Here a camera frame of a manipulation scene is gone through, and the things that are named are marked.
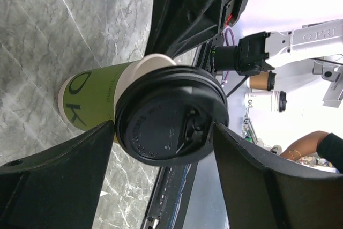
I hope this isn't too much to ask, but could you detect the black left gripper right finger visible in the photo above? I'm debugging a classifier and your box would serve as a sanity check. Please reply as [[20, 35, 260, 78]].
[[213, 123, 342, 228]]

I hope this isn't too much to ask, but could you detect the green paper coffee cup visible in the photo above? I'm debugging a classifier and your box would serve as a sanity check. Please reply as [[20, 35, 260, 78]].
[[57, 54, 176, 131]]

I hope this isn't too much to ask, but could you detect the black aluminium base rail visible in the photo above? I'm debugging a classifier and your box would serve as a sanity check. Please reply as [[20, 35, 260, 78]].
[[140, 162, 199, 228]]

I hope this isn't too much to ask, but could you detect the white takeout coffee cup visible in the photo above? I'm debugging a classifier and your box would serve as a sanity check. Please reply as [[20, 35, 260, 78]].
[[244, 91, 287, 112]]

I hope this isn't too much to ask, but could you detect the black plastic cup lid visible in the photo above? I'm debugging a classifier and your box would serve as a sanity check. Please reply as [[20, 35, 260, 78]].
[[115, 65, 229, 167]]

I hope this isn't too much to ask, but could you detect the person's bare forearm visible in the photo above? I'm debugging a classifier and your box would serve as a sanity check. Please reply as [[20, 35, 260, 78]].
[[280, 131, 329, 162]]

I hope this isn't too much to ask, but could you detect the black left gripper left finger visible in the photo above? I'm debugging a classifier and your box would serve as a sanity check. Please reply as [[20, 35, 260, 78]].
[[1, 121, 114, 228]]

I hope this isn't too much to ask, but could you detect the brown takeout coffee cup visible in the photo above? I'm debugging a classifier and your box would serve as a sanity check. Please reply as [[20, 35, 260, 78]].
[[247, 71, 277, 91]]

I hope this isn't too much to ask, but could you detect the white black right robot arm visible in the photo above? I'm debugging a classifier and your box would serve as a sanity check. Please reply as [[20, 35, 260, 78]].
[[145, 0, 342, 76]]

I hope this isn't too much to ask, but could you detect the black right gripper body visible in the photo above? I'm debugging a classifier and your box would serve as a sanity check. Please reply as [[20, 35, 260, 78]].
[[145, 0, 248, 57]]

